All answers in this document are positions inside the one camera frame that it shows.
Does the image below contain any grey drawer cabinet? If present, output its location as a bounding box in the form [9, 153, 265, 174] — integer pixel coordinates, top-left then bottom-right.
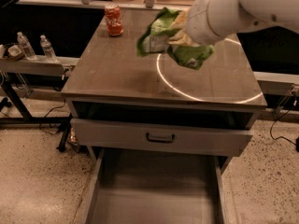
[60, 8, 268, 170]

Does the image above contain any open middle drawer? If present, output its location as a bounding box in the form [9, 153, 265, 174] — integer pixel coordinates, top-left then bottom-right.
[82, 148, 229, 224]

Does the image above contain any black floor cable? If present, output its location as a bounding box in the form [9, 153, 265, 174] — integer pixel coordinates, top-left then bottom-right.
[38, 100, 70, 136]
[269, 100, 299, 152]

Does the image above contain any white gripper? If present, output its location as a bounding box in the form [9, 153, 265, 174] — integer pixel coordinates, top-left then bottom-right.
[168, 0, 240, 47]

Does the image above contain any black floor cable left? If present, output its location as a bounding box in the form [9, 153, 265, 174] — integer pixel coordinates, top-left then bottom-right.
[38, 100, 70, 136]

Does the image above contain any right clear water bottle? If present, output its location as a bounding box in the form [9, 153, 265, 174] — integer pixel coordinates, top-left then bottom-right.
[40, 35, 57, 63]

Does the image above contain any small round container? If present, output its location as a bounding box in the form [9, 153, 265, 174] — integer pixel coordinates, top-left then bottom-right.
[3, 43, 24, 61]

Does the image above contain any left clear water bottle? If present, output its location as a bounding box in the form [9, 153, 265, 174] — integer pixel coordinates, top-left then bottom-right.
[17, 32, 36, 60]

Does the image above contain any orange soda can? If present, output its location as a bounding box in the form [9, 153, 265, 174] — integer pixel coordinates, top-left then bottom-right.
[105, 3, 123, 36]

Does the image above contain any clear water bottle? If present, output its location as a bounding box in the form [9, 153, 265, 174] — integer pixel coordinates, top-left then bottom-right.
[17, 32, 36, 60]
[40, 35, 57, 63]

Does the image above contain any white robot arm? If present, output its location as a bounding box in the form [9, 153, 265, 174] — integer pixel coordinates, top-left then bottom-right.
[169, 0, 299, 46]

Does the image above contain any top drawer with black handle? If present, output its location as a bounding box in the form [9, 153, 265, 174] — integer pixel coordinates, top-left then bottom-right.
[71, 119, 252, 157]

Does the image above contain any green rice chip bag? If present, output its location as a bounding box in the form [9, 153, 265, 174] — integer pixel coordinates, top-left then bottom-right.
[136, 7, 215, 70]

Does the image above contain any black floor cable right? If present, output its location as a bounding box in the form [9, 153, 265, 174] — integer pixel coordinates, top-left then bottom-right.
[269, 100, 299, 152]

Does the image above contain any grey side bench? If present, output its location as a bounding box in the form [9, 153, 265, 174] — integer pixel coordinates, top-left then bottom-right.
[0, 56, 78, 152]

